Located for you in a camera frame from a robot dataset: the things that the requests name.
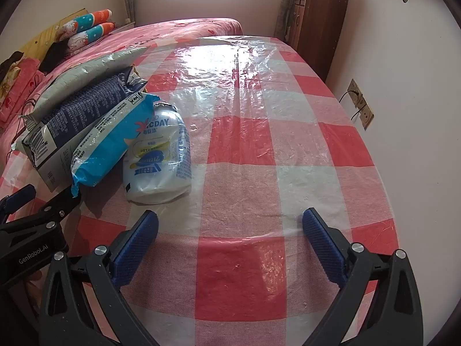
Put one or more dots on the grey and blue milk carton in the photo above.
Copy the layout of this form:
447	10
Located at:
79	104

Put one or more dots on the pink folded blanket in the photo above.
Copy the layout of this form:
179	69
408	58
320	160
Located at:
19	83

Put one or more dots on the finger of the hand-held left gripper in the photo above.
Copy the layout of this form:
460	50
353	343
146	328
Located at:
57	207
18	202

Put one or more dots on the blue and white wrapper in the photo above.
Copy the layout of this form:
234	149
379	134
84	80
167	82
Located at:
108	140

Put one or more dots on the red white checked tablecloth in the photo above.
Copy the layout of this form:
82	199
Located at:
252	133

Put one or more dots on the white plastic bottle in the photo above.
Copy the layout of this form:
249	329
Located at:
158	165

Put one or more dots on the yellow headboard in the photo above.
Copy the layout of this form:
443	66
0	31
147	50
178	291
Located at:
39	38

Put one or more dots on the patterned curtain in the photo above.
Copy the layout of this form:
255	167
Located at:
284	14

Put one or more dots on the dark brown cloth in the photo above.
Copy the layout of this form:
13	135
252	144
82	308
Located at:
9	61

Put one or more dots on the black cloth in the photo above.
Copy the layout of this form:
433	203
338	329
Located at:
56	56

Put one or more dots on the grey plastic mailer bag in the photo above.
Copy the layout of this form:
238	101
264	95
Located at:
72	75

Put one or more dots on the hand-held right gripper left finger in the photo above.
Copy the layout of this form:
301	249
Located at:
138	248

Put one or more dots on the bed with pink bedspread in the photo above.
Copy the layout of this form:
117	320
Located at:
151	36

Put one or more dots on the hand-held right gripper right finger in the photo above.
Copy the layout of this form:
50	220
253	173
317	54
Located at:
324	248

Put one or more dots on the brown wooden cabinet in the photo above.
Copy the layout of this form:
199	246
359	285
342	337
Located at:
317	25

